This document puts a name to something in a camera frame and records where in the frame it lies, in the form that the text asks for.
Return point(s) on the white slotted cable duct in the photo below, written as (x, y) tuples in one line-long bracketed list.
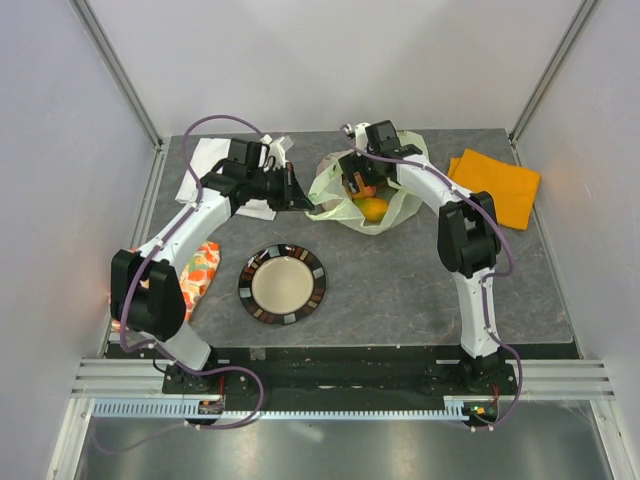
[(148, 408)]

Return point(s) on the floral patterned cloth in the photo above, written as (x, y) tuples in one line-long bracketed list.
[(197, 280)]

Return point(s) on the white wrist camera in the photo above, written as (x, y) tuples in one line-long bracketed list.
[(277, 148), (356, 134)]

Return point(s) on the dark rimmed ceramic plate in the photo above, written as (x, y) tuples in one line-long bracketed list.
[(282, 284)]

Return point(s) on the aluminium frame post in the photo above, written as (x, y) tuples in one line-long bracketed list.
[(561, 53), (104, 47)]

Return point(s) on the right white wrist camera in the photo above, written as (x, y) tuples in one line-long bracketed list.
[(356, 134)]

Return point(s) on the left aluminium frame post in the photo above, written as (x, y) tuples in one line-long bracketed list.
[(104, 47)]

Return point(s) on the white folded cloth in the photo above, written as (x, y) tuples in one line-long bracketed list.
[(207, 153)]

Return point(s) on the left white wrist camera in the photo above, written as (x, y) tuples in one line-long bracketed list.
[(277, 148)]

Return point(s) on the aluminium front rail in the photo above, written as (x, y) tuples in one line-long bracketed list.
[(543, 379)]

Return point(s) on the right aluminium frame post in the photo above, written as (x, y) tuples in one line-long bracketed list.
[(561, 53)]

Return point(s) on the light green plastic bag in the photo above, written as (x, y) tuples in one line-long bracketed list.
[(329, 195)]

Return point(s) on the fake peach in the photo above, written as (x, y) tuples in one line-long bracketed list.
[(364, 192)]

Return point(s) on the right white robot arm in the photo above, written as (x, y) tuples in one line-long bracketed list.
[(467, 240)]

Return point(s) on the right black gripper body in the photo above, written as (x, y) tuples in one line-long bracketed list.
[(363, 163)]

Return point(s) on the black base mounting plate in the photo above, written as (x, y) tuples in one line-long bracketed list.
[(434, 371)]

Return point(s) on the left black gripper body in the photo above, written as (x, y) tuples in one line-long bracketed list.
[(271, 187)]

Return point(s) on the fake mango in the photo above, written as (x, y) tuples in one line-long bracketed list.
[(373, 209)]

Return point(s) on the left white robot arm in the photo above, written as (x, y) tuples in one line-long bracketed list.
[(176, 243)]

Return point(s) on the orange folded cloth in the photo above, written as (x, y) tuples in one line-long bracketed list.
[(513, 188)]

